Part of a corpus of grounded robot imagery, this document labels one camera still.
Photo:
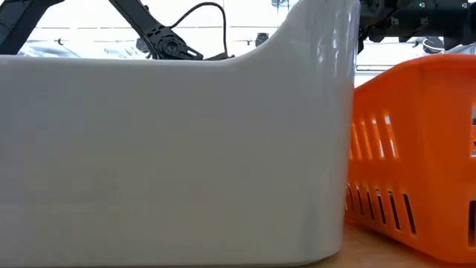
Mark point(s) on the orange slotted plastic basket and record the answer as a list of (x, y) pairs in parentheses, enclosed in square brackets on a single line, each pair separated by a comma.
[(427, 123)]

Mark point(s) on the white plastic bin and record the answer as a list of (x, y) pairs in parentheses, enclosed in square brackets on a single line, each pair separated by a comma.
[(148, 167)]

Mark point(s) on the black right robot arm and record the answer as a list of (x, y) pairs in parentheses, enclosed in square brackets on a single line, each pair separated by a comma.
[(416, 18)]

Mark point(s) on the small black floor device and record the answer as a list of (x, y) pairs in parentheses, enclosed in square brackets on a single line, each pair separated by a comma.
[(262, 39)]

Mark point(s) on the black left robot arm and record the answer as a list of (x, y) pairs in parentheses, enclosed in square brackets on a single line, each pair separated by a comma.
[(156, 33)]

